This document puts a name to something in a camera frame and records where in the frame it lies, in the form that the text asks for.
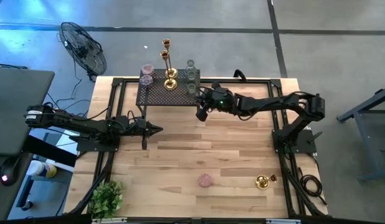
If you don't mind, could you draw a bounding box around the pink patterned candle tin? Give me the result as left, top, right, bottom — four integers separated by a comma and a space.
197, 173, 214, 188
141, 63, 155, 76

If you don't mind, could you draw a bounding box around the short brass candlestick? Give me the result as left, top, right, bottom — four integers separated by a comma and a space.
254, 173, 279, 190

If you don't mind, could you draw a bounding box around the grey metal cart frame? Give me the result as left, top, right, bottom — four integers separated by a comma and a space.
336, 85, 385, 184

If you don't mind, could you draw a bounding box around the green potted plant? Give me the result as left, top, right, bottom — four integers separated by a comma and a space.
87, 180, 127, 221

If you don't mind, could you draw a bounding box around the coiled black cable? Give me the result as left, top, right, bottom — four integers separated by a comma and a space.
298, 166, 328, 206

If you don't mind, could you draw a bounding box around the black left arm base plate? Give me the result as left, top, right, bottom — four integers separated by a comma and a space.
76, 136, 121, 153

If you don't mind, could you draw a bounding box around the black cable loop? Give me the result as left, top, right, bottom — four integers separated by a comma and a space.
232, 68, 248, 82

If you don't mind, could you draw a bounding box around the black floor fan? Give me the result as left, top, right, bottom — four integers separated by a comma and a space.
57, 21, 108, 83

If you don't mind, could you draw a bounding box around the black perforated metal shelf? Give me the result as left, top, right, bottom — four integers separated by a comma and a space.
135, 68, 202, 108

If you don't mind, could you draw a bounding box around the dark grey desk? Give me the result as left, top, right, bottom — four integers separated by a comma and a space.
0, 68, 55, 156

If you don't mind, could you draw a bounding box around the black computer mouse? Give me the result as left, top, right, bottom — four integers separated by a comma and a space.
0, 154, 22, 187

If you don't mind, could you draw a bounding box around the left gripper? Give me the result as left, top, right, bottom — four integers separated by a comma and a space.
126, 116, 164, 151

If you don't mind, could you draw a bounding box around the black aluminium table frame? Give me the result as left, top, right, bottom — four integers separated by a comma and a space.
63, 76, 330, 224

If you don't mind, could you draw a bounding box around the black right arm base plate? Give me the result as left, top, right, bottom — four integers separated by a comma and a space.
271, 128, 318, 154

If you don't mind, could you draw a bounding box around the tall brass candlestick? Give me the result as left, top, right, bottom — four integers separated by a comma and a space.
159, 49, 178, 91
162, 38, 179, 79

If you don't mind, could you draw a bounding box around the white and yellow canister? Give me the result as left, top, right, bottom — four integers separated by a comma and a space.
26, 159, 58, 179

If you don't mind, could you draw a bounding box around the ribbed clear glass candle holder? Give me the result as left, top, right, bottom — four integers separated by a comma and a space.
184, 70, 198, 84
185, 58, 197, 73
186, 82, 199, 102

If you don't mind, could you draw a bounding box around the blue patterned candle tin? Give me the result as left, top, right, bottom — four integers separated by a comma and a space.
139, 74, 154, 86

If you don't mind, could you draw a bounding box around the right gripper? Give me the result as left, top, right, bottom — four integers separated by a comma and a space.
195, 81, 242, 123

